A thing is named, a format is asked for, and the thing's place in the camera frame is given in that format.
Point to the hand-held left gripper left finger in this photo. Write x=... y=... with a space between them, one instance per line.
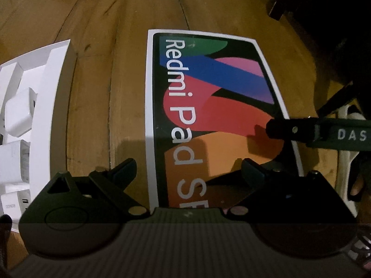
x=124 y=170

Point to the plain white charger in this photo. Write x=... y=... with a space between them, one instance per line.
x=18 y=113

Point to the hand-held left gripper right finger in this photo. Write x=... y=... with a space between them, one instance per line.
x=252 y=170

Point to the white charger with grey label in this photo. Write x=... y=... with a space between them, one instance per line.
x=13 y=162

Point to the white cardboard box tray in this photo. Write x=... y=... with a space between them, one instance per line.
x=49 y=107

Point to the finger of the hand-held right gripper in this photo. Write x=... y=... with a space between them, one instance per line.
x=287 y=129

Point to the person's right hand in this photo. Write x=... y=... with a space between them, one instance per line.
x=357 y=185

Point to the white charger with port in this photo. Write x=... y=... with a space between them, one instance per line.
x=14 y=202

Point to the colourful printed box lid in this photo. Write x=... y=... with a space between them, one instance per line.
x=203 y=92

